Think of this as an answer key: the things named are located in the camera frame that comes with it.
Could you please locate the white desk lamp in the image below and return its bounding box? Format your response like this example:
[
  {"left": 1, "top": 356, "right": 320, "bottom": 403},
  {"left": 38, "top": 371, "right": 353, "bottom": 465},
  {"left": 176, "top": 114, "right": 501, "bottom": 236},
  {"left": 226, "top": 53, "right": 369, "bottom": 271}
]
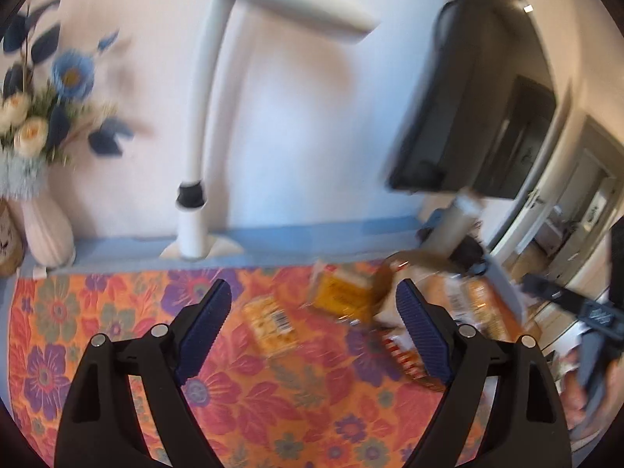
[{"left": 158, "top": 0, "right": 382, "bottom": 261}]

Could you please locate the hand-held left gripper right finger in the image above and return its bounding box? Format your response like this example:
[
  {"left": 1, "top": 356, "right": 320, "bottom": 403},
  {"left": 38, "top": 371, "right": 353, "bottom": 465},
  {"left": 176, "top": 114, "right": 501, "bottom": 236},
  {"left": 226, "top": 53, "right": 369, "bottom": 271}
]
[{"left": 395, "top": 278, "right": 572, "bottom": 468}]

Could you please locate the yellow cracker packet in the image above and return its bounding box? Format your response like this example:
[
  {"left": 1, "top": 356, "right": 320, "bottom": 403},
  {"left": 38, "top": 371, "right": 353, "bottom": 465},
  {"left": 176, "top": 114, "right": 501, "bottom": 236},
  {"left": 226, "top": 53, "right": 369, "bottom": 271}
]
[{"left": 242, "top": 294, "right": 300, "bottom": 358}]

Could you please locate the red rice cracker packet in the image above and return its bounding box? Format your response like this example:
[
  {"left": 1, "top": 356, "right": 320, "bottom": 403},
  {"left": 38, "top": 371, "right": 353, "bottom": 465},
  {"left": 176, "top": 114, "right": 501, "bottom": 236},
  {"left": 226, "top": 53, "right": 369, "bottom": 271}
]
[{"left": 374, "top": 324, "right": 447, "bottom": 392}]

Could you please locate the grey door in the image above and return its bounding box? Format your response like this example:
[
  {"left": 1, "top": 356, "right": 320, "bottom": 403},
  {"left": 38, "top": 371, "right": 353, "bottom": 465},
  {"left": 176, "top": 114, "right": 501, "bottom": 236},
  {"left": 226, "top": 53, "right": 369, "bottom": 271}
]
[{"left": 550, "top": 116, "right": 618, "bottom": 284}]

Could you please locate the yellow snack packet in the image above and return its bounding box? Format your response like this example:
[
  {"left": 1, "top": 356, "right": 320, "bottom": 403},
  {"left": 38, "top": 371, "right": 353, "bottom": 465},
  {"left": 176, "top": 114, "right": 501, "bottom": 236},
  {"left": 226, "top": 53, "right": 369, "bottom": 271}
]
[{"left": 309, "top": 262, "right": 387, "bottom": 325}]

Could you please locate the black monitor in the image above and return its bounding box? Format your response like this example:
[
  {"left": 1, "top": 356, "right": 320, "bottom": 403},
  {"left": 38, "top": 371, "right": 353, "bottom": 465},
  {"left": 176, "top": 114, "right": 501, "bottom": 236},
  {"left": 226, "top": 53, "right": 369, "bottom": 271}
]
[{"left": 384, "top": 0, "right": 559, "bottom": 202}]

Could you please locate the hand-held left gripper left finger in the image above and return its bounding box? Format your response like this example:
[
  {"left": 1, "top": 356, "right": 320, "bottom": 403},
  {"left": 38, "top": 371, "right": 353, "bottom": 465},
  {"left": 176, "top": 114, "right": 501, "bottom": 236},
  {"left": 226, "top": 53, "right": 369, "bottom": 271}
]
[{"left": 53, "top": 279, "right": 233, "bottom": 468}]

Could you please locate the white ribbed vase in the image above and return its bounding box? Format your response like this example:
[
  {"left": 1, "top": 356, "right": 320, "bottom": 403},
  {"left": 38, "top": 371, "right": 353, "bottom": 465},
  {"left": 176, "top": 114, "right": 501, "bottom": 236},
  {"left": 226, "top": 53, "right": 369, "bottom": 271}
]
[{"left": 18, "top": 189, "right": 77, "bottom": 270}]

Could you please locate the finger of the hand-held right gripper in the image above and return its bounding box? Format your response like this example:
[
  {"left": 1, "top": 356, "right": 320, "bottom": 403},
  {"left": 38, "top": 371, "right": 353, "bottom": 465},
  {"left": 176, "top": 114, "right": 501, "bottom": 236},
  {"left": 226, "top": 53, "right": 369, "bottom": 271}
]
[
  {"left": 521, "top": 273, "right": 624, "bottom": 343},
  {"left": 577, "top": 331, "right": 613, "bottom": 418}
]

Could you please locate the orange bread packet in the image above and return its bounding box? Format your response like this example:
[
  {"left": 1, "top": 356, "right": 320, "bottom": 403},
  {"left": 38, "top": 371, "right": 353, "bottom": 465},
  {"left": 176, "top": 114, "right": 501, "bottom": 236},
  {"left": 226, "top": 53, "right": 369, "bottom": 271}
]
[{"left": 439, "top": 273, "right": 523, "bottom": 348}]

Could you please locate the floral orange tablecloth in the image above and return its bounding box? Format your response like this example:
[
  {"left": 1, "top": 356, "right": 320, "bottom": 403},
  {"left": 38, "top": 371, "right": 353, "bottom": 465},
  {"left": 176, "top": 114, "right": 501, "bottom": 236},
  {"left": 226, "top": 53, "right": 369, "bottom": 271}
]
[{"left": 7, "top": 260, "right": 528, "bottom": 468}]

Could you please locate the blue and white flower bouquet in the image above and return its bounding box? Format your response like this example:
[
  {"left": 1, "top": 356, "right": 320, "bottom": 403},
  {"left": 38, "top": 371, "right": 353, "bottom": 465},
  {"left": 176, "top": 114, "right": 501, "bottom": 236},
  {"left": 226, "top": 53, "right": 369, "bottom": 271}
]
[{"left": 0, "top": 0, "right": 135, "bottom": 202}]

